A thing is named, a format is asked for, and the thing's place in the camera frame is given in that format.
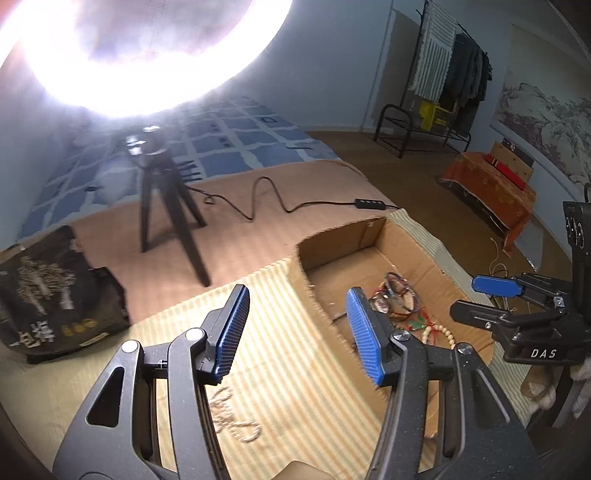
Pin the orange covered low table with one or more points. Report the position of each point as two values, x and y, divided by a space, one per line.
489 198

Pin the black clothes rack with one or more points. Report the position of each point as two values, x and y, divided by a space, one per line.
422 27

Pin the person's right hand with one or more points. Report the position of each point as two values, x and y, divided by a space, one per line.
538 390

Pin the black printed snack bag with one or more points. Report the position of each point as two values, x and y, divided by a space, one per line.
51 295

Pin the striped hanging towel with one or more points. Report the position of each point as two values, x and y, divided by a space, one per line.
434 50

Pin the yellow striped cloth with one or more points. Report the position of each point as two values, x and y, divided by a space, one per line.
286 369

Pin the black tripod stand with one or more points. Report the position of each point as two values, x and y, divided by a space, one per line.
175 203

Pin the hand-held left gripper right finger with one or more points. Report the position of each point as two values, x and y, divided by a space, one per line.
364 332

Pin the blue checked bedsheet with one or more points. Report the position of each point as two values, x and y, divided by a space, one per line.
240 147

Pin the dark hanging clothes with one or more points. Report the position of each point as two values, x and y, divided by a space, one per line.
466 74

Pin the landscape wall painting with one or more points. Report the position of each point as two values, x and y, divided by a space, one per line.
549 120

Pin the pale door panel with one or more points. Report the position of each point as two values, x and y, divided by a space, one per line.
392 69

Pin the dark thin bangle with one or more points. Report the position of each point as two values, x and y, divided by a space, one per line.
392 288

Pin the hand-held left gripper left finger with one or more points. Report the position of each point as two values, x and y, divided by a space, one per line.
231 332

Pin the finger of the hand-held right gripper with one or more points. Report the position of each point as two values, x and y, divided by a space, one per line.
496 286
475 314

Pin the brown cardboard box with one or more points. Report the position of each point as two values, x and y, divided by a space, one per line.
415 258

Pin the yellow crate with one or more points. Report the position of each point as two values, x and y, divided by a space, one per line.
434 115

